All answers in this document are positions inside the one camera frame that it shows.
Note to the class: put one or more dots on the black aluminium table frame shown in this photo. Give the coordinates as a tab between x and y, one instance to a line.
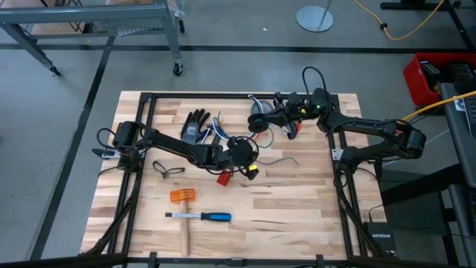
204	96

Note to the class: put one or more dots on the black box device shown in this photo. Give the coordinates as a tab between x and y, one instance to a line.
431	72

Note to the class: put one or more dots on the black Netgear switch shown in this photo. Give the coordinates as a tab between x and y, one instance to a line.
381	238

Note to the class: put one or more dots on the grey desk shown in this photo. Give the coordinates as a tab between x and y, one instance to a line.
455	149

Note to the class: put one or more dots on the black keyboard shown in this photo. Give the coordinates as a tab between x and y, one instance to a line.
471	119

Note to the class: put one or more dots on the red terminal block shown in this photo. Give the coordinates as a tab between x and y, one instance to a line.
224	178

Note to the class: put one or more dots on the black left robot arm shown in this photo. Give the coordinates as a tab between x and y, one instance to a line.
175	143

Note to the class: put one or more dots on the black grey work glove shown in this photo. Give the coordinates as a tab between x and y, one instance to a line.
191	132

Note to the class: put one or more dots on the red plastic bin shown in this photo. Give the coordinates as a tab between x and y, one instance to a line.
413	80

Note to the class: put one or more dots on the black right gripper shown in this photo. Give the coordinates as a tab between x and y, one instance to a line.
294	108

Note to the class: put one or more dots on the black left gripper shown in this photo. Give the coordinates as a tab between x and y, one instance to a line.
241	150

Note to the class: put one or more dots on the black C-clamp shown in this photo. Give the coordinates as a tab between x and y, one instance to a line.
216	139

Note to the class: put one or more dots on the grey metal cart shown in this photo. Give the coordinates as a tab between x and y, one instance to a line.
85	13

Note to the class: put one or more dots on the orange-headed wooden mallet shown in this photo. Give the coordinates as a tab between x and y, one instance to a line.
183	195

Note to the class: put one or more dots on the round grey stand base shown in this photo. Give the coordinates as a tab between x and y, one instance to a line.
314	20

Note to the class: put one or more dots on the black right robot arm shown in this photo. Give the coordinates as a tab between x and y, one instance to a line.
364	124

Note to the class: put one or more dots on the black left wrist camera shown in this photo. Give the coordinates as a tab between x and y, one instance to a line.
253	175

